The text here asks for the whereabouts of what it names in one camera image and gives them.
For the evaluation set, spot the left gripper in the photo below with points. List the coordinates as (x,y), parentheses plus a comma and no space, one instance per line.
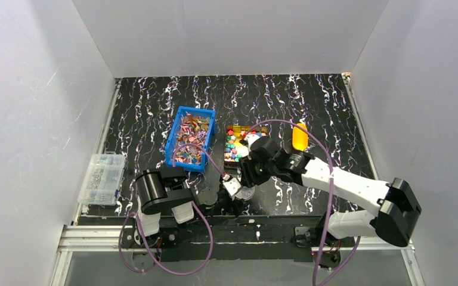
(207,196)

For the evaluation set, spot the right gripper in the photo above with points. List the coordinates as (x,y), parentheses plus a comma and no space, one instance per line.
(246,178)

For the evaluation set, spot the square tin of colourful candies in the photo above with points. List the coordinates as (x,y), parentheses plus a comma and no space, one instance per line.
(234,150)

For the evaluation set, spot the yellow plastic scoop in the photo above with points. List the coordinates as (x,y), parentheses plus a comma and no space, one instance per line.
(299,138)

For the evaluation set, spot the blue plastic candy bin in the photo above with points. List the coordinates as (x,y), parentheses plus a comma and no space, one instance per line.
(192,127)

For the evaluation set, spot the white round jar lid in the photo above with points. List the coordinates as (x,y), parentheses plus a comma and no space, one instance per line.
(245,194)

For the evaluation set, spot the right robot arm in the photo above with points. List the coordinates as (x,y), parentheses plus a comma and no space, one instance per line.
(389,210)

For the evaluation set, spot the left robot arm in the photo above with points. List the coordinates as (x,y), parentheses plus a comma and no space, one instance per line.
(165,191)

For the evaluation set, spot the clear plastic box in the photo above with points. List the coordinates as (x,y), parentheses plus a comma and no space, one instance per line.
(102,180)

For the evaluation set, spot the aluminium frame rail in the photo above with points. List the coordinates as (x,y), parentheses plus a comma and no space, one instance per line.
(247,253)

